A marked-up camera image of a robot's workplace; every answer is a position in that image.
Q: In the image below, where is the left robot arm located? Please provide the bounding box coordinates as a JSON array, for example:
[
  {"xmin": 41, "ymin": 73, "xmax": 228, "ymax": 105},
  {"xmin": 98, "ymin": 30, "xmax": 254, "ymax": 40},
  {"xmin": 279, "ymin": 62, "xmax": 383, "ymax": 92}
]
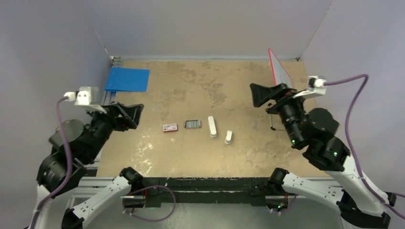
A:
[{"xmin": 29, "ymin": 102, "xmax": 144, "ymax": 229}]

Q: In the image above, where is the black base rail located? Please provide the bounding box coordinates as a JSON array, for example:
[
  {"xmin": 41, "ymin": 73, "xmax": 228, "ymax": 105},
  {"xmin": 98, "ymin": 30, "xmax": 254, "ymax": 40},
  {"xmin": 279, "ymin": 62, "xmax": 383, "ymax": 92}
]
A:
[{"xmin": 121, "ymin": 177, "xmax": 298, "ymax": 209}]

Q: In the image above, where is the blue plastic board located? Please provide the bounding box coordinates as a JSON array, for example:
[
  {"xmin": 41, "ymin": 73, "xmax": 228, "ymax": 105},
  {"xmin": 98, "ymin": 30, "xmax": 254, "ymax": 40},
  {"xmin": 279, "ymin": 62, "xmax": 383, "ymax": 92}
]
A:
[{"xmin": 104, "ymin": 67, "xmax": 150, "ymax": 92}]

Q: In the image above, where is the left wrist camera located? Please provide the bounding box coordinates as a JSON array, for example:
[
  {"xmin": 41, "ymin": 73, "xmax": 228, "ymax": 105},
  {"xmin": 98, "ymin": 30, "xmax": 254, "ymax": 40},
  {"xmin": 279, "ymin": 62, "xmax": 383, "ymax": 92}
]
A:
[{"xmin": 64, "ymin": 86, "xmax": 107, "ymax": 114}]

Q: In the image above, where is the red framed whiteboard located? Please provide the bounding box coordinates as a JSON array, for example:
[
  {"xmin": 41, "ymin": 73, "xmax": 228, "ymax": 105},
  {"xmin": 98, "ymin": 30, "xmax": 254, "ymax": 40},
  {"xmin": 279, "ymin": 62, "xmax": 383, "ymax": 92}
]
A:
[{"xmin": 268, "ymin": 48, "xmax": 293, "ymax": 88}]

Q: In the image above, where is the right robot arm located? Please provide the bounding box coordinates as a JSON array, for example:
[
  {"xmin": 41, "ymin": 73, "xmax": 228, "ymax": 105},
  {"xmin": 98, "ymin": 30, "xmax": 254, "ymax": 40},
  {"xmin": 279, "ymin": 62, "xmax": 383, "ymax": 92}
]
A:
[{"xmin": 250, "ymin": 83, "xmax": 396, "ymax": 229}]

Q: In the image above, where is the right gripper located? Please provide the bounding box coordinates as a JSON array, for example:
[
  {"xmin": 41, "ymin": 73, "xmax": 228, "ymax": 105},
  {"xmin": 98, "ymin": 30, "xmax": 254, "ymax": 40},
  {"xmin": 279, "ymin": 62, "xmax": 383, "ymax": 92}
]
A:
[{"xmin": 248, "ymin": 83, "xmax": 309, "ymax": 146}]

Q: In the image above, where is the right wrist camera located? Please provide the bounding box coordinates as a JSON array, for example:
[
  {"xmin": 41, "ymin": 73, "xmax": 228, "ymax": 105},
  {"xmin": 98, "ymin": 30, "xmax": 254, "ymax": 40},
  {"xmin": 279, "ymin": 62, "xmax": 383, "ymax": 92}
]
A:
[{"xmin": 293, "ymin": 75, "xmax": 327, "ymax": 99}]

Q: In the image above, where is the red white staple box sleeve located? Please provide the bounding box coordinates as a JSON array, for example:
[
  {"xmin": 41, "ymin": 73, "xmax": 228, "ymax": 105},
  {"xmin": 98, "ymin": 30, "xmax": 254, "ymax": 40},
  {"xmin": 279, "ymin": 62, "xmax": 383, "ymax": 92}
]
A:
[{"xmin": 162, "ymin": 124, "xmax": 178, "ymax": 133}]

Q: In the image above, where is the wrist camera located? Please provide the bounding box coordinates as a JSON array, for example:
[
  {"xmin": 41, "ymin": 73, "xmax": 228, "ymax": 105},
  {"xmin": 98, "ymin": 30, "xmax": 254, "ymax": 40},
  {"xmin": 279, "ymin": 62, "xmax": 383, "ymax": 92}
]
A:
[
  {"xmin": 64, "ymin": 86, "xmax": 107, "ymax": 114},
  {"xmin": 293, "ymin": 75, "xmax": 327, "ymax": 99}
]

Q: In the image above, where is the whiteboard metal stand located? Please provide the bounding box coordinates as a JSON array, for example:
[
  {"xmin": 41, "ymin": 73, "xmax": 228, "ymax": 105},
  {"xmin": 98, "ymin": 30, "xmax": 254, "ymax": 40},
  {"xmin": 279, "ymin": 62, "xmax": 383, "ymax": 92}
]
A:
[{"xmin": 267, "ymin": 103, "xmax": 276, "ymax": 131}]

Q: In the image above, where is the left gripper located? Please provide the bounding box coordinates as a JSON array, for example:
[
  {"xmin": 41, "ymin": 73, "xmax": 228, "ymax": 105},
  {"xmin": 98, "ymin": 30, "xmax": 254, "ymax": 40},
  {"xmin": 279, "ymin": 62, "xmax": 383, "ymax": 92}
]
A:
[{"xmin": 84, "ymin": 100, "xmax": 143, "ymax": 161}]

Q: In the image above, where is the small white staple remover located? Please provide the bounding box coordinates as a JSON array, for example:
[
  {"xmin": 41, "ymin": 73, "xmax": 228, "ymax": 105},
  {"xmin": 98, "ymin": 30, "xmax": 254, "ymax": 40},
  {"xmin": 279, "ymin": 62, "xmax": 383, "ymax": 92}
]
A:
[{"xmin": 225, "ymin": 130, "xmax": 233, "ymax": 145}]

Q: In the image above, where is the white stapler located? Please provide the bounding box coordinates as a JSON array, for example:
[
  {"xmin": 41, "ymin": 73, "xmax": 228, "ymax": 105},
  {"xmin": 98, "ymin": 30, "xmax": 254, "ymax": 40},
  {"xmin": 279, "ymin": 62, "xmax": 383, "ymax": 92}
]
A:
[{"xmin": 207, "ymin": 116, "xmax": 217, "ymax": 138}]

